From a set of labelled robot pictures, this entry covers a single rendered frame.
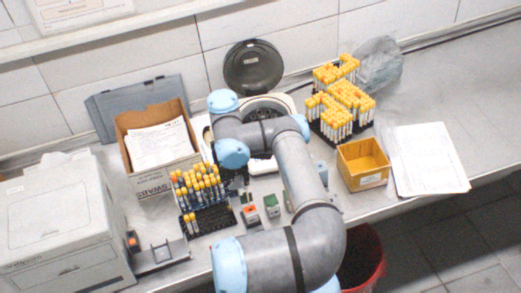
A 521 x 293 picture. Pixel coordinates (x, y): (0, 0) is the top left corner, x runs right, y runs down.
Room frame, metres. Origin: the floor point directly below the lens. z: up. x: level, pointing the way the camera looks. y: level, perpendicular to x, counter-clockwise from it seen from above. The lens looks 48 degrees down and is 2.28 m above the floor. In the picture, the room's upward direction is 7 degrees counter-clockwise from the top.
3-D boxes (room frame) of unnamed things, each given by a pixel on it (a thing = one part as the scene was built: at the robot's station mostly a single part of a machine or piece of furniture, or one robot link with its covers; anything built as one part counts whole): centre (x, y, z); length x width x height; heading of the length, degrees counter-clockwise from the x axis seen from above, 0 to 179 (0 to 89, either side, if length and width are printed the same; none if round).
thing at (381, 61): (1.55, -0.45, 0.97); 0.26 x 0.17 x 0.19; 120
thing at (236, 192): (1.06, 0.21, 0.91); 0.20 x 0.10 x 0.07; 105
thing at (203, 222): (0.95, 0.21, 0.93); 0.17 x 0.09 x 0.11; 105
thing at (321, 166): (1.04, -0.13, 0.92); 0.10 x 0.07 x 0.10; 99
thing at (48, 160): (1.20, 0.71, 0.94); 0.22 x 0.12 x 0.13; 109
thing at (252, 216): (0.93, 0.07, 0.92); 0.05 x 0.04 x 0.06; 15
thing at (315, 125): (1.29, -0.23, 0.89); 0.17 x 0.09 x 0.02; 32
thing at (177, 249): (0.82, 0.36, 0.92); 0.21 x 0.07 x 0.05; 105
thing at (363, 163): (1.07, -0.31, 0.93); 0.13 x 0.13 x 0.10; 11
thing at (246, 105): (1.26, 0.00, 0.94); 0.30 x 0.24 x 0.12; 6
